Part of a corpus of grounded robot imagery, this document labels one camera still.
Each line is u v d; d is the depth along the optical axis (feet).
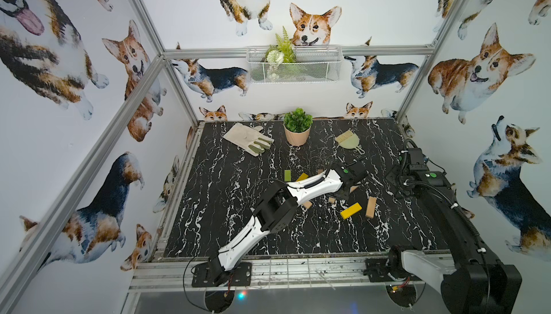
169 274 2.49
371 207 2.91
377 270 2.40
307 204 2.95
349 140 3.72
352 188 3.09
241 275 2.47
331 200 2.89
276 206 1.95
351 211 2.89
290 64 2.77
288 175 3.21
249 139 3.74
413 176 1.85
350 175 2.17
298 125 3.33
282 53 2.68
